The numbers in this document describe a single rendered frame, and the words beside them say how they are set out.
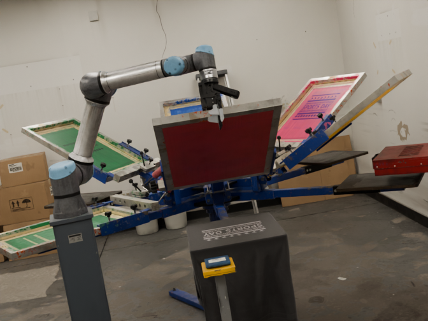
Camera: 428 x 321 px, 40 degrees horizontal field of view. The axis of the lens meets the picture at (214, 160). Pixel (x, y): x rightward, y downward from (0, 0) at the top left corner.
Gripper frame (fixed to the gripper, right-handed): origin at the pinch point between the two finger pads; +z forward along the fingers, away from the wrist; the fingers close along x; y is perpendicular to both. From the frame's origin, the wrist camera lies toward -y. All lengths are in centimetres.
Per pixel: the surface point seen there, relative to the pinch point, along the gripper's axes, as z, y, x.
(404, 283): 96, -127, -196
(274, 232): 46, -17, -33
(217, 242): 47, 9, -33
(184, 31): -215, -13, -432
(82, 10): -255, 102, -420
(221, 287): 65, 12, -3
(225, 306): 73, 12, -5
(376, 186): 30, -87, -88
